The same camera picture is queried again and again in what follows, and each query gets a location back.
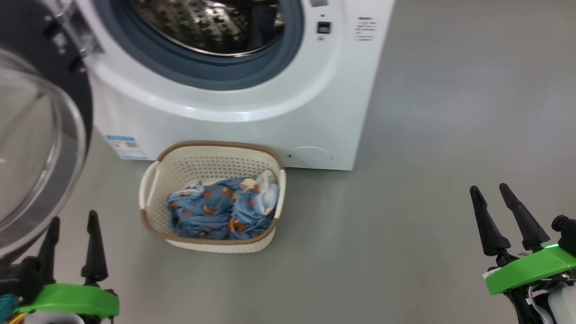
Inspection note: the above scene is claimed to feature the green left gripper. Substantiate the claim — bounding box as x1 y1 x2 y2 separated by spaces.
0 210 120 318

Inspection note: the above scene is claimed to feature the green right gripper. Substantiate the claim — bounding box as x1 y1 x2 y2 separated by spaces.
470 183 576 296

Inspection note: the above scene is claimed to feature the dark round washer door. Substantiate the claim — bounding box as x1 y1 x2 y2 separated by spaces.
0 0 104 261

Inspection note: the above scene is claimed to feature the blue bear print garment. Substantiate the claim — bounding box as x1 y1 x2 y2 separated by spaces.
166 177 246 240

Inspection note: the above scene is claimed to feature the blue garment with white lining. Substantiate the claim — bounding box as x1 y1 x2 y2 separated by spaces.
227 170 280 237

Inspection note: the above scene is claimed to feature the white front-load washing machine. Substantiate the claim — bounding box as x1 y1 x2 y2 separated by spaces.
74 0 396 171

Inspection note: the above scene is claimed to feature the stainless steel washing machine drum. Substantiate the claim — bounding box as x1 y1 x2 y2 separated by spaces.
128 0 286 57

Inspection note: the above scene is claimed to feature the blue energy label sticker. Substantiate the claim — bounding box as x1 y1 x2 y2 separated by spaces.
106 135 148 161

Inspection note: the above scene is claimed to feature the cream perforated laundry basket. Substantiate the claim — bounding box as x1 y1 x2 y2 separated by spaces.
139 141 287 253

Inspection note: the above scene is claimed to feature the round drain filter cover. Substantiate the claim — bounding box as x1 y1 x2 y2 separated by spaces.
290 146 333 169

